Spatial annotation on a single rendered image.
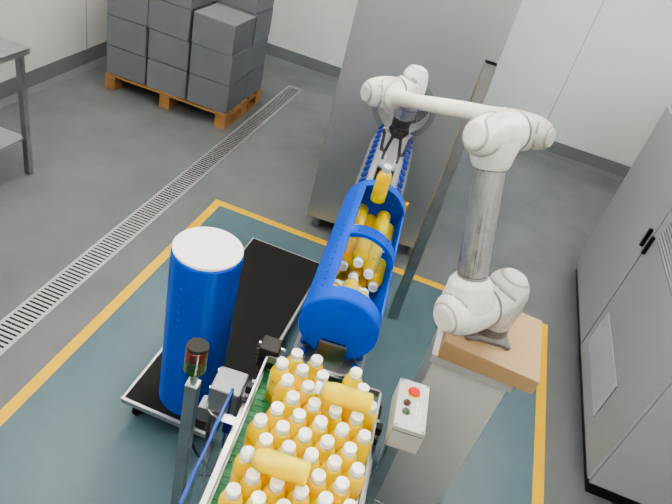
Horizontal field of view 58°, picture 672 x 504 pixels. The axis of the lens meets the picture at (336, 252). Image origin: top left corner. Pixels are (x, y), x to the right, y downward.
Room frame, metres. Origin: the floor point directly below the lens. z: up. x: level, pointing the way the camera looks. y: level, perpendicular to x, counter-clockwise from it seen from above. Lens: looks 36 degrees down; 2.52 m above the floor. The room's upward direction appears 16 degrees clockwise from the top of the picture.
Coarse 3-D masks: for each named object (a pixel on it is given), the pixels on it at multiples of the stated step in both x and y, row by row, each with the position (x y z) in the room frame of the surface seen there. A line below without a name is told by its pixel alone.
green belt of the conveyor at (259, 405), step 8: (264, 376) 1.42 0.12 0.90; (264, 384) 1.38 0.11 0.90; (256, 392) 1.34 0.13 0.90; (264, 392) 1.35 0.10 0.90; (256, 400) 1.31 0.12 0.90; (264, 400) 1.32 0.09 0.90; (256, 408) 1.28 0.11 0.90; (264, 408) 1.29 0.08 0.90; (248, 416) 1.24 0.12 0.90; (248, 424) 1.21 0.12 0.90; (240, 432) 1.17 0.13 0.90; (240, 440) 1.14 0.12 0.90; (240, 448) 1.12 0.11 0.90; (232, 456) 1.08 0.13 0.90; (232, 464) 1.06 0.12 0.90; (224, 472) 1.02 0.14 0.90; (224, 480) 1.00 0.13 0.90; (224, 488) 0.98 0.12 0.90; (216, 496) 0.95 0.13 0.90
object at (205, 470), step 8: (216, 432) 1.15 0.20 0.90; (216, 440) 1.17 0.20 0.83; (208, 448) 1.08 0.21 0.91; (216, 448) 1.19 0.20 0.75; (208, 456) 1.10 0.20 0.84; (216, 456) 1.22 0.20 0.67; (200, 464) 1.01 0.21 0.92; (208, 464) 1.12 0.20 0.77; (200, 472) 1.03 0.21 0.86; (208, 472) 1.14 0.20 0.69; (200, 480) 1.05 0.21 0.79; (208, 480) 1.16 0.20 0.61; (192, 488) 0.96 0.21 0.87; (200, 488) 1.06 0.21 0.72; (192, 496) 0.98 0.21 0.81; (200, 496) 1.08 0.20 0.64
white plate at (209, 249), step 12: (192, 228) 1.94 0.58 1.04; (204, 228) 1.96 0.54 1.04; (216, 228) 1.98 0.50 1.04; (180, 240) 1.84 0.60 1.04; (192, 240) 1.86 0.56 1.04; (204, 240) 1.89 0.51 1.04; (216, 240) 1.91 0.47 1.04; (228, 240) 1.93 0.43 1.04; (180, 252) 1.77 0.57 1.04; (192, 252) 1.79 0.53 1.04; (204, 252) 1.81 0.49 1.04; (216, 252) 1.83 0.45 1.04; (228, 252) 1.85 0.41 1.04; (240, 252) 1.88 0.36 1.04; (192, 264) 1.73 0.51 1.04; (204, 264) 1.74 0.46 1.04; (216, 264) 1.76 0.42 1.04; (228, 264) 1.78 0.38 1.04
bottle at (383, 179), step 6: (378, 174) 2.30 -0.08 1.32; (384, 174) 2.29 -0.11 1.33; (390, 174) 2.30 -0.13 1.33; (378, 180) 2.29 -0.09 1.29; (384, 180) 2.28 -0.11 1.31; (390, 180) 2.30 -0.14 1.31; (378, 186) 2.29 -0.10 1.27; (384, 186) 2.28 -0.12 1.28; (372, 192) 2.30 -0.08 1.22; (378, 192) 2.28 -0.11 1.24; (384, 192) 2.29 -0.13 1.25; (372, 198) 2.30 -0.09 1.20; (378, 198) 2.29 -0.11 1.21; (384, 198) 2.30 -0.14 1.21
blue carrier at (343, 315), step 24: (360, 192) 2.29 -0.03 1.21; (336, 240) 1.92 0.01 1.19; (384, 240) 1.98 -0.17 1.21; (336, 264) 1.74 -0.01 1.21; (312, 288) 1.64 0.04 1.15; (336, 288) 1.59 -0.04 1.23; (384, 288) 1.88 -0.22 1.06; (312, 312) 1.54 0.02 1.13; (336, 312) 1.54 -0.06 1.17; (360, 312) 1.54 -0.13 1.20; (312, 336) 1.54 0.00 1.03; (336, 336) 1.54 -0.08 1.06; (360, 336) 1.54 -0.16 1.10
